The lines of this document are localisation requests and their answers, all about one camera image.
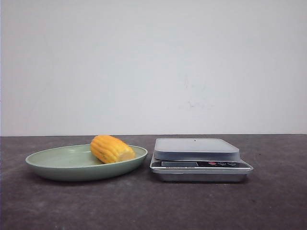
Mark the yellow corn cob piece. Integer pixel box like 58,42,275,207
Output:
90,135,136,163

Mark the silver digital kitchen scale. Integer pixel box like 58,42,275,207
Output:
150,138,253,183

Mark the green shallow plate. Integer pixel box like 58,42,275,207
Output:
25,144,148,182

